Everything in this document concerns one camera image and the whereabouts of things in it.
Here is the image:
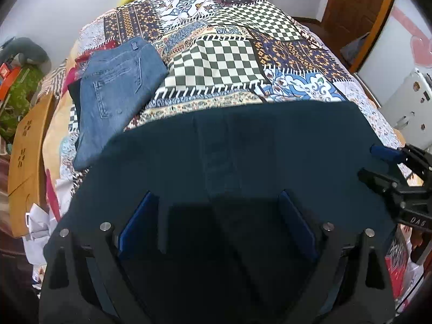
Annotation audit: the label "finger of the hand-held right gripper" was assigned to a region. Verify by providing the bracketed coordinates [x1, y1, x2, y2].
[369, 143, 432, 180]
[357, 167, 407, 208]

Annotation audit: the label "red plastic bag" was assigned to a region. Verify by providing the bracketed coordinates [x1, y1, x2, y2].
[386, 224, 424, 302]

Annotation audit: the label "grey bag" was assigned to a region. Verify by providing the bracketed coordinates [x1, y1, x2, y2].
[339, 32, 372, 65]

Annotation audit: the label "orange box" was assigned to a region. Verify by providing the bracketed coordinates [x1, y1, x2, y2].
[0, 62, 21, 99]

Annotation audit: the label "white plastic bag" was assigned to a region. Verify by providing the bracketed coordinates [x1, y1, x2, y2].
[23, 202, 56, 267]

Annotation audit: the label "green fabric storage bin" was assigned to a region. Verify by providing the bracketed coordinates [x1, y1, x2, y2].
[0, 66, 44, 146]

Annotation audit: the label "blue denim jeans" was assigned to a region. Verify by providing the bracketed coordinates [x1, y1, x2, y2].
[72, 37, 169, 172]

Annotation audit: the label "black folded cloth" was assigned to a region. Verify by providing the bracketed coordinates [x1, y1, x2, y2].
[67, 80, 83, 149]

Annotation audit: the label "dark teal pants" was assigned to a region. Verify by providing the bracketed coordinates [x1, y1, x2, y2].
[42, 99, 400, 324]

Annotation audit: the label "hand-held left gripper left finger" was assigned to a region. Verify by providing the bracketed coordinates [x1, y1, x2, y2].
[39, 191, 163, 324]

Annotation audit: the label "wooden lap table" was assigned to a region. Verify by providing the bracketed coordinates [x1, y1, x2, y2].
[7, 92, 56, 238]

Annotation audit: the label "brown wooden door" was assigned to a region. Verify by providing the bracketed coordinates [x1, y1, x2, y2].
[317, 0, 399, 75]

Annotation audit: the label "patchwork printed blanket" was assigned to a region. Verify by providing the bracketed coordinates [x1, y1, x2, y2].
[40, 0, 426, 230]

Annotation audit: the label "white appliance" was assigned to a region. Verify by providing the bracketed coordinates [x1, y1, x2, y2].
[381, 67, 432, 142]

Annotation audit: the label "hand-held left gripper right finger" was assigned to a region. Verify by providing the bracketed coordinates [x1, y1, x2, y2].
[277, 190, 396, 324]

